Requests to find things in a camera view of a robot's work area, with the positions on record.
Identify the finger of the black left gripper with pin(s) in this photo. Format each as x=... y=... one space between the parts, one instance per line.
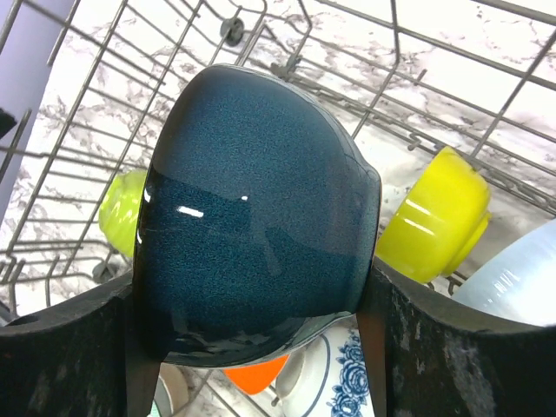
x=7 y=122

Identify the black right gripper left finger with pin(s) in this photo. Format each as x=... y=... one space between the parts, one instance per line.
x=80 y=357

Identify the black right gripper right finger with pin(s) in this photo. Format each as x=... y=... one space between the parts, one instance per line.
x=427 y=355

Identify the white blue floral bowl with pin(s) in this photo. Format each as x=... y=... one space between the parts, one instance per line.
x=327 y=377

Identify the lime green square bowl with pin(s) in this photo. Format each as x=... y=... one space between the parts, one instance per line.
x=118 y=211

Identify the orange bowl white inside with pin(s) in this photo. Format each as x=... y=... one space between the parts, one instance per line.
x=253 y=379

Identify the dark blue glazed bowl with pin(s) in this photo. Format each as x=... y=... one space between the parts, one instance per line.
x=258 y=223

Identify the grey wire dish rack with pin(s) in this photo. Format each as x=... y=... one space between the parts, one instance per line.
x=256 y=233

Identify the mint green ceramic bowl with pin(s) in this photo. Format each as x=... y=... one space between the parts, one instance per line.
x=170 y=397

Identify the pale blue white bowl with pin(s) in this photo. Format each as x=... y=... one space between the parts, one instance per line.
x=518 y=284

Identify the yellow green round bowl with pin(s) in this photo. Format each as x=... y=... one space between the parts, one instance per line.
x=439 y=222

